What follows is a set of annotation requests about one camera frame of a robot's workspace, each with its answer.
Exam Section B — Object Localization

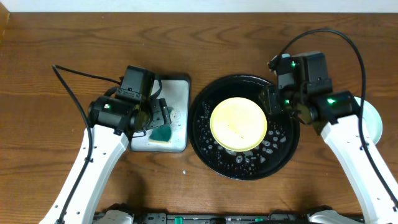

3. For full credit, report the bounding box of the black round tray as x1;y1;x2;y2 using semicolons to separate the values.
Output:
188;74;300;180

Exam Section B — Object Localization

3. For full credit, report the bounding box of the green sponge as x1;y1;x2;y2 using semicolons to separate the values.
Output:
149;124;172;142

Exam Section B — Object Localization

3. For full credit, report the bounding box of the mint plate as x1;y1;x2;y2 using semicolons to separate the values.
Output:
363;100;383;145

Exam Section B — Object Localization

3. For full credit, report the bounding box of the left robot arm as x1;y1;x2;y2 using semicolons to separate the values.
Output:
41;96;171;223

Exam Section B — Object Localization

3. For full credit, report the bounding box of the black rectangular soap tray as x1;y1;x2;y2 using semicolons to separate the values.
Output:
130;77;190;152

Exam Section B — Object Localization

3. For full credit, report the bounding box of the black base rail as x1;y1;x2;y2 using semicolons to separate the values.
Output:
93;212;364;224

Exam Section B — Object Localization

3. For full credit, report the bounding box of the yellow plate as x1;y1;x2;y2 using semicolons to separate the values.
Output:
210;97;267;152

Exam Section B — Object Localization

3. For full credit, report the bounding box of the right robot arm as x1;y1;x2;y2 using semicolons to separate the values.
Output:
259;77;397;223

